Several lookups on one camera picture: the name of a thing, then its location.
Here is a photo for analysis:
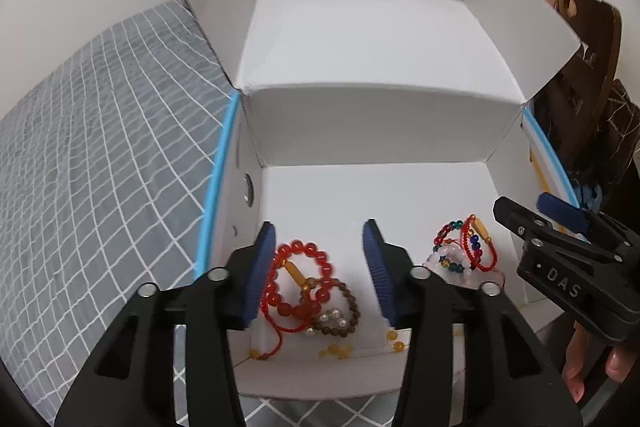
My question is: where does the small red cord bracelet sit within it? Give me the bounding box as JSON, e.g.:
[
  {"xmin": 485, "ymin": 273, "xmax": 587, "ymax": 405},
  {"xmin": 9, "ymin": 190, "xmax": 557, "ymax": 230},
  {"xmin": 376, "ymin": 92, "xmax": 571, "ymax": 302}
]
[{"xmin": 461, "ymin": 214, "xmax": 505, "ymax": 279}]

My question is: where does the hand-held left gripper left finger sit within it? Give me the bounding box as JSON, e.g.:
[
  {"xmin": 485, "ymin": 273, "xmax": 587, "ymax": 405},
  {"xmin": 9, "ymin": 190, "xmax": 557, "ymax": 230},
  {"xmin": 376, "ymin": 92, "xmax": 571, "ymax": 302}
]
[{"xmin": 54, "ymin": 221, "xmax": 277, "ymax": 427}]

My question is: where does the red bead bracelet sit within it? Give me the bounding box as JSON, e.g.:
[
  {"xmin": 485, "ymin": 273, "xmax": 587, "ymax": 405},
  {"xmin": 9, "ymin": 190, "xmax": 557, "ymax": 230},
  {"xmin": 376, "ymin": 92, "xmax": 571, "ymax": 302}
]
[{"xmin": 262, "ymin": 241, "xmax": 336, "ymax": 322}]

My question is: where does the white pearl bead bracelet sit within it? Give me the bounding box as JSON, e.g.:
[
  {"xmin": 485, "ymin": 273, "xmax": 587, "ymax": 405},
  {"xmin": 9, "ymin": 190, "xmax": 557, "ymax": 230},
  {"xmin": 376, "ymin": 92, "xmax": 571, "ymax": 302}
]
[{"xmin": 305, "ymin": 307, "xmax": 352, "ymax": 339}]

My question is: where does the multicoloured glass bead bracelet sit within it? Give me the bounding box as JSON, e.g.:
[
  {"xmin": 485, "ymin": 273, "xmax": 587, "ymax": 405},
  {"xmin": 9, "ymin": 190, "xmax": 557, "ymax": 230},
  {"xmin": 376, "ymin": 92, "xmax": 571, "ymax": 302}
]
[{"xmin": 432, "ymin": 220, "xmax": 483, "ymax": 275}]

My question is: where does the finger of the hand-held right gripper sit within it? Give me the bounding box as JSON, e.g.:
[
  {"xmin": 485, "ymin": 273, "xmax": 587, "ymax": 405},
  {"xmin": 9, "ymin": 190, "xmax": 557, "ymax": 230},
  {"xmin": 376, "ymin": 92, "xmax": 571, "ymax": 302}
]
[
  {"xmin": 536, "ymin": 192, "xmax": 640, "ymax": 258},
  {"xmin": 492, "ymin": 196, "xmax": 553, "ymax": 249}
]

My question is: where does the large red cord bracelet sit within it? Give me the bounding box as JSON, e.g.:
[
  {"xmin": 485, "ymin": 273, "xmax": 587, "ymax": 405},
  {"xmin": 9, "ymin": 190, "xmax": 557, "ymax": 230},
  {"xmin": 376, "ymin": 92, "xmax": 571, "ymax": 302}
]
[{"xmin": 256, "ymin": 257, "xmax": 323, "ymax": 362}]

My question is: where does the white cardboard box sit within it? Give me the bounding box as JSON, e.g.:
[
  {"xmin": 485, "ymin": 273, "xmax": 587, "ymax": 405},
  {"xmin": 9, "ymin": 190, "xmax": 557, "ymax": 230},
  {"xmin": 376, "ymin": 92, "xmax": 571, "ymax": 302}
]
[{"xmin": 173, "ymin": 0, "xmax": 590, "ymax": 402}]

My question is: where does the wooden bead bracelet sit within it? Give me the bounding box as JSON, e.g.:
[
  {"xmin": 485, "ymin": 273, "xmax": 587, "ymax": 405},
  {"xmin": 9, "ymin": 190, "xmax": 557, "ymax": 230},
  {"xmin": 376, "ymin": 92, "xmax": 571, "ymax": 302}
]
[{"xmin": 300, "ymin": 277, "xmax": 362, "ymax": 339}]

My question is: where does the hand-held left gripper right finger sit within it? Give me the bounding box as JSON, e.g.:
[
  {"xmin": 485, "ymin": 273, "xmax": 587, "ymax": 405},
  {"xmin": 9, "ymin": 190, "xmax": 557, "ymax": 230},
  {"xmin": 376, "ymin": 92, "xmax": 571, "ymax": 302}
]
[{"xmin": 362, "ymin": 218, "xmax": 586, "ymax": 427}]

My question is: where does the pale pink bead bracelet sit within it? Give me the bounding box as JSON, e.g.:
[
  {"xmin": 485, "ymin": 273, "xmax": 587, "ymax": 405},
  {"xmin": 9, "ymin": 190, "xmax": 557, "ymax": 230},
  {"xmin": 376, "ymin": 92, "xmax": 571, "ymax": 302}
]
[{"xmin": 423, "ymin": 243, "xmax": 478, "ymax": 289}]

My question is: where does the dark wooden chair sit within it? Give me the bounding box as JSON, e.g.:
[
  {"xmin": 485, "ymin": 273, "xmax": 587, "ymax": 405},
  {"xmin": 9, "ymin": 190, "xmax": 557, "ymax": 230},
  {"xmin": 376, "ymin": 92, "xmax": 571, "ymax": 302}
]
[{"xmin": 529, "ymin": 0, "xmax": 640, "ymax": 212}]

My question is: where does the person's right hand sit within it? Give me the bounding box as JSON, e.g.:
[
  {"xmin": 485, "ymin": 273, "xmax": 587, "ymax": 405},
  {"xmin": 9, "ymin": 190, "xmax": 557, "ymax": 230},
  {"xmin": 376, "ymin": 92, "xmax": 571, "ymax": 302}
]
[{"xmin": 561, "ymin": 313, "xmax": 640, "ymax": 404}]

